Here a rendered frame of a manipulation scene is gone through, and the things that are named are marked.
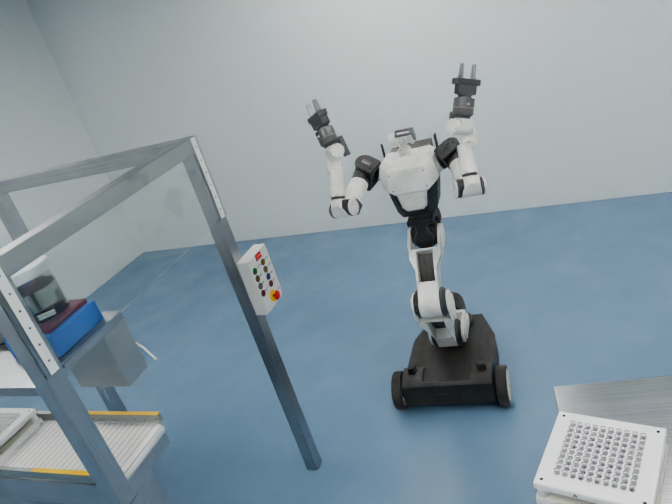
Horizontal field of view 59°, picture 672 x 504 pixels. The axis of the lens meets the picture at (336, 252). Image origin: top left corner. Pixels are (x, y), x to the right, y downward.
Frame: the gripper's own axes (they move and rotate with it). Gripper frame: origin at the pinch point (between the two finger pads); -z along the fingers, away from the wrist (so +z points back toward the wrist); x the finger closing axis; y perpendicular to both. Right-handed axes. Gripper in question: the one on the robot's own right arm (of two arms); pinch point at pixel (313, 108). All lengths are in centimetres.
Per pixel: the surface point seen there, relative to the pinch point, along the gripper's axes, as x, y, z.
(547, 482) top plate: 116, 80, 130
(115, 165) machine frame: -23, 88, -6
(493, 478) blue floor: 16, 9, 183
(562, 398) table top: 101, 46, 127
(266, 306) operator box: -15, 58, 73
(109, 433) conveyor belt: -17, 134, 87
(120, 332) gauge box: 13, 124, 57
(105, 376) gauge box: 4, 132, 68
